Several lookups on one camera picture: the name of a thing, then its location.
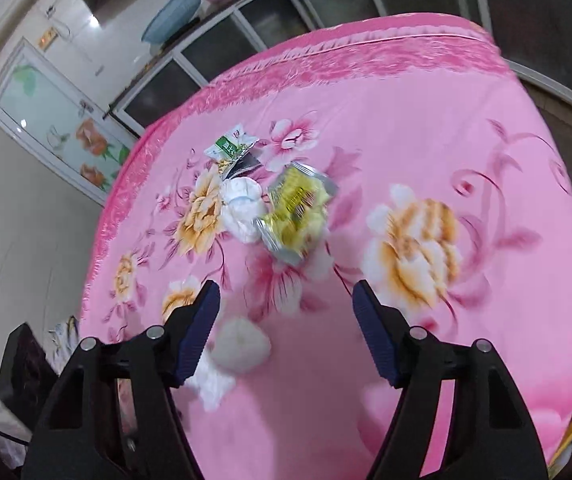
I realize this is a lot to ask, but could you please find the small green white packet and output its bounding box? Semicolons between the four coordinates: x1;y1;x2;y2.
203;125;262;160

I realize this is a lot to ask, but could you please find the cartoon printed cloth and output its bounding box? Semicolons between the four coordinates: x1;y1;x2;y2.
48;315;82;361

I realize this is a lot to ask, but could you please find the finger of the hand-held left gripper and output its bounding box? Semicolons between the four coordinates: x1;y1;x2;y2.
352;279;551;480
20;280;223;480

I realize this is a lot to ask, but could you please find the dark silver small wrapper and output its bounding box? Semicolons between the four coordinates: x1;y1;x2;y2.
218;152;264;180

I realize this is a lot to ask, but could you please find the blue plastic basin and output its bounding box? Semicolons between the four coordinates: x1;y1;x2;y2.
141;0;202;45

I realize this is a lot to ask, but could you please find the flower print door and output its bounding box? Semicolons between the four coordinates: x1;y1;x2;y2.
0;40;134;206

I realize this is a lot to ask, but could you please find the yellow snack packet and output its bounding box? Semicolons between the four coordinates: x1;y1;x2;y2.
255;161;339;266

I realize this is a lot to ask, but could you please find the dark furniture piece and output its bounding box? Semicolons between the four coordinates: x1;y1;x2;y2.
0;322;62;431

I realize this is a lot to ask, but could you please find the cream tissue ball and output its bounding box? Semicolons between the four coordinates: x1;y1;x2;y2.
213;316;272;373

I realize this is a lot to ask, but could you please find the pink floral tablecloth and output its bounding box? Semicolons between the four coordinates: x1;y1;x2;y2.
78;12;572;480

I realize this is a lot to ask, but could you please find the white tissue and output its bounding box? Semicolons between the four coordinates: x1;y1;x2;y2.
183;347;237;413
218;176;269;245

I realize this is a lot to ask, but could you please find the glass door counter cabinet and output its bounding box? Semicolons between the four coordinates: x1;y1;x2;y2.
108;0;572;136

